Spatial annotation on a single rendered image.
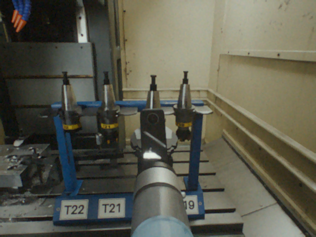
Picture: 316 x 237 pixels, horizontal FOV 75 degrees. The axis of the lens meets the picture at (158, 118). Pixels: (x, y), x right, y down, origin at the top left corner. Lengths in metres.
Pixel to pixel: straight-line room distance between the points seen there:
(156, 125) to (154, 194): 0.13
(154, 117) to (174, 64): 1.22
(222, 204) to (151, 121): 0.47
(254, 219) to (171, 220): 0.65
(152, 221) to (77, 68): 1.05
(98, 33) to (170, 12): 0.58
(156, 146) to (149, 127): 0.04
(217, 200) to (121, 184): 0.35
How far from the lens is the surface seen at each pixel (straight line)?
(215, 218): 0.71
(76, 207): 0.71
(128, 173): 0.88
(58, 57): 1.25
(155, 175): 0.32
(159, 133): 0.37
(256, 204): 0.93
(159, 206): 0.27
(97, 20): 1.24
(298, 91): 0.79
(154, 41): 1.56
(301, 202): 0.83
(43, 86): 1.31
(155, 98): 0.48
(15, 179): 0.87
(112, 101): 0.59
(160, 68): 1.57
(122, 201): 0.68
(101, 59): 1.23
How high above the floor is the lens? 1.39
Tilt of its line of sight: 19 degrees down
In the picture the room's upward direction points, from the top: straight up
